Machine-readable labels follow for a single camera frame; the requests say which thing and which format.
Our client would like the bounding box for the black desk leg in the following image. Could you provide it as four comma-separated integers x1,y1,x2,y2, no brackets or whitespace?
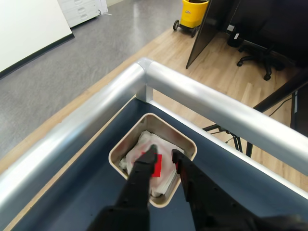
252,67,308,132

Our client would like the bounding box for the black tripod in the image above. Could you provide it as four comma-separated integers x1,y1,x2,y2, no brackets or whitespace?
202,123,254,158

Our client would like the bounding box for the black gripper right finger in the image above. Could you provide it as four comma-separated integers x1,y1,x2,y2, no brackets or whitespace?
171,149,262,231

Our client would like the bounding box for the white drawer cabinet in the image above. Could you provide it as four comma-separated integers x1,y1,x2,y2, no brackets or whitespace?
57,0,109,28

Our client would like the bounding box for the white crumpled tissue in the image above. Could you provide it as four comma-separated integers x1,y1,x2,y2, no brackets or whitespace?
119,130,186,198

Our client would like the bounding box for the black floor cable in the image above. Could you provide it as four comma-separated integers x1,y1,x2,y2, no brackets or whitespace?
268,96,294,117

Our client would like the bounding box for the silver metal table rail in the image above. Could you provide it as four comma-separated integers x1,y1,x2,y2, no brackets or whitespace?
0,57,308,218

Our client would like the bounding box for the black divider panel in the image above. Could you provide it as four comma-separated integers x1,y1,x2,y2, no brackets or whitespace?
185,0,232,70

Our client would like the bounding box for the black round container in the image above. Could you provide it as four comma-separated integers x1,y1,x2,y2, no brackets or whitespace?
227,25,244,48

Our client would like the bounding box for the black office chair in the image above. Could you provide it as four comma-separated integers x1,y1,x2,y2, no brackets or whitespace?
231,0,308,81

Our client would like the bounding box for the yellow mop bucket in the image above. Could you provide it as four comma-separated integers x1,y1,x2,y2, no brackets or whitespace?
173,0,210,38

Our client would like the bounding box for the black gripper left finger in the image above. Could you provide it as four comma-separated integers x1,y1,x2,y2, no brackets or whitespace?
86,144,159,231

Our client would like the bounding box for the blue grey table mat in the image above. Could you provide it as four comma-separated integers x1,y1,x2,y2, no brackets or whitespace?
9,98,308,231

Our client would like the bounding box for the beige box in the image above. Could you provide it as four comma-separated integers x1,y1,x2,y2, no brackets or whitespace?
108,112,198,209

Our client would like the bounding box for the red cube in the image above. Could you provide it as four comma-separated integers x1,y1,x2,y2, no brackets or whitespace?
141,152,163,178

